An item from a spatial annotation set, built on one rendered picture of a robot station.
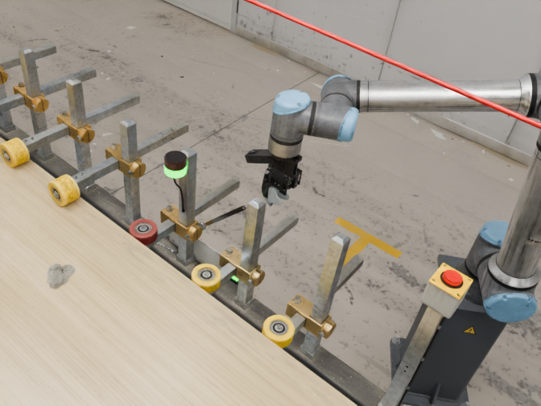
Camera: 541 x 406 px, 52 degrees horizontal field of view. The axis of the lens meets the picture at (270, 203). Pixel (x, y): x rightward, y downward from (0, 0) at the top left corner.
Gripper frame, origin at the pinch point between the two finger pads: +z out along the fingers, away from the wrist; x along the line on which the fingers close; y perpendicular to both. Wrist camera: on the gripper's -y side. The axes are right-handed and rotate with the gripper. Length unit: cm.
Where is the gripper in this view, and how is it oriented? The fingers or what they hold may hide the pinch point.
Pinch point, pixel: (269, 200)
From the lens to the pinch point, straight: 165.5
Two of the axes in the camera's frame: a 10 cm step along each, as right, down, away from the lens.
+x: 6.1, -4.7, 6.4
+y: 7.9, 4.7, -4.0
